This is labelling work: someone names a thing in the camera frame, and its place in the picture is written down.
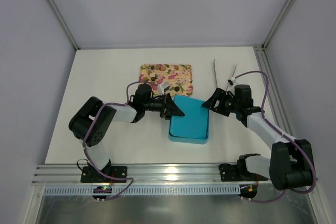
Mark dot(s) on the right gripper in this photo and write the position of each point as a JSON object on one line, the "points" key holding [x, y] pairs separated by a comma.
{"points": [[223, 102]]}

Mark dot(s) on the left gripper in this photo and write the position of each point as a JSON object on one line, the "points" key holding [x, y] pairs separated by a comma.
{"points": [[164, 106]]}

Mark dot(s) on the teal tin lid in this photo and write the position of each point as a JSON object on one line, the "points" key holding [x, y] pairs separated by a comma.
{"points": [[190, 106]]}

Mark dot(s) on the teal tin box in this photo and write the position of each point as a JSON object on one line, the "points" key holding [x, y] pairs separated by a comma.
{"points": [[189, 129]]}

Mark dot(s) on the metal tongs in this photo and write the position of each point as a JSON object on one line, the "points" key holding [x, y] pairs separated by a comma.
{"points": [[229, 82]]}

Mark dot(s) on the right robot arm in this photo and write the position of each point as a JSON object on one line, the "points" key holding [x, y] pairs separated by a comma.
{"points": [[290, 165]]}

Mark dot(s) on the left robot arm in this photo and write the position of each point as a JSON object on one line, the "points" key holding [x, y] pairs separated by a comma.
{"points": [[91, 123]]}

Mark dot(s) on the floral serving tray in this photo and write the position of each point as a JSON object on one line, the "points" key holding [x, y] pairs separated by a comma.
{"points": [[174, 74]]}

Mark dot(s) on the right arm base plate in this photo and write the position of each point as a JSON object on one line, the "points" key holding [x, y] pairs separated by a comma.
{"points": [[237, 172]]}

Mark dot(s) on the aluminium rail frame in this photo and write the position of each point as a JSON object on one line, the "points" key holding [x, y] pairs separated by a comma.
{"points": [[141, 173]]}

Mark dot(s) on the slotted cable duct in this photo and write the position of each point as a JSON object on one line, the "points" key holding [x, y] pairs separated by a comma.
{"points": [[143, 190]]}

